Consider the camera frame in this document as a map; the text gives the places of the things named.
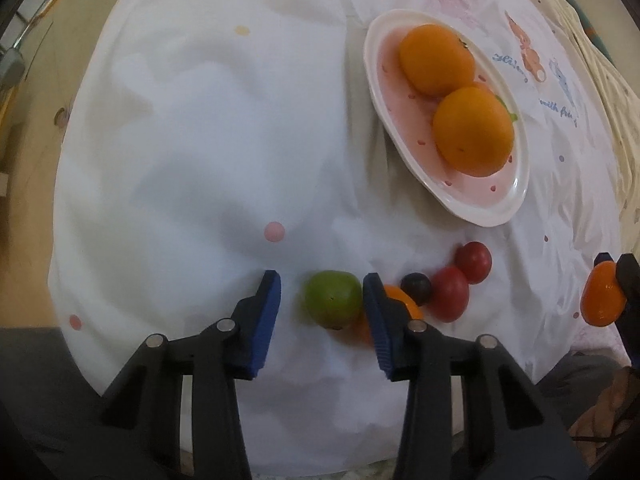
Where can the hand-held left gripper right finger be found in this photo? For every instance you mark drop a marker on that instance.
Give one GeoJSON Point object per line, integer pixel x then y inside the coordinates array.
{"type": "Point", "coordinates": [377, 320]}

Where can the green round fruit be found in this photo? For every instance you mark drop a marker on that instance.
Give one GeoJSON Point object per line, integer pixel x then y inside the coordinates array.
{"type": "Point", "coordinates": [332, 300]}

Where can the large orange with stem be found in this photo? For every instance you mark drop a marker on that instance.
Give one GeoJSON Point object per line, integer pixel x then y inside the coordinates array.
{"type": "Point", "coordinates": [436, 60]}

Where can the dark blue grape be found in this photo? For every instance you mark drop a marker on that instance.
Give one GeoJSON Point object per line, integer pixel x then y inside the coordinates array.
{"type": "Point", "coordinates": [416, 288]}

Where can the teal pillow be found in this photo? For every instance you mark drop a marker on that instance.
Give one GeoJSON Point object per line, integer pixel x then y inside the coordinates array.
{"type": "Point", "coordinates": [596, 37]}

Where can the small round tangerine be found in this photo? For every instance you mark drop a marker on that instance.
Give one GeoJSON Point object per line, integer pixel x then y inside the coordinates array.
{"type": "Point", "coordinates": [400, 300]}

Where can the large smooth orange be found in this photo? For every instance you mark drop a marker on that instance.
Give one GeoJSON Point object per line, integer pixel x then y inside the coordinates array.
{"type": "Point", "coordinates": [472, 132]}

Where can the red cherry tomato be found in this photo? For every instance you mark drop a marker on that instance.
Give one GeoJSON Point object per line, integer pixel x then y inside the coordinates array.
{"type": "Point", "coordinates": [473, 261]}
{"type": "Point", "coordinates": [450, 294]}

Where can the person's right hand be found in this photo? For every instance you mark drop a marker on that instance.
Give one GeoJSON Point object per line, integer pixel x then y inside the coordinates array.
{"type": "Point", "coordinates": [607, 410]}

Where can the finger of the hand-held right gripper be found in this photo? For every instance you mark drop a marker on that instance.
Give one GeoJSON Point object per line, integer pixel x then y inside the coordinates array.
{"type": "Point", "coordinates": [629, 300]}
{"type": "Point", "coordinates": [604, 259]}

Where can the small oval orange kumquat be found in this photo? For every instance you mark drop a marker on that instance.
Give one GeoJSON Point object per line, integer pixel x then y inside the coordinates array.
{"type": "Point", "coordinates": [601, 300]}

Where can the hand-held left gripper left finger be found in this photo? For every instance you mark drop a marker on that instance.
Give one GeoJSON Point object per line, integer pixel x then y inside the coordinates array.
{"type": "Point", "coordinates": [265, 325]}

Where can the pink strawberry-pattern plate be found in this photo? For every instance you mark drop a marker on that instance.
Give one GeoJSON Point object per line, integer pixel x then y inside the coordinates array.
{"type": "Point", "coordinates": [445, 125]}

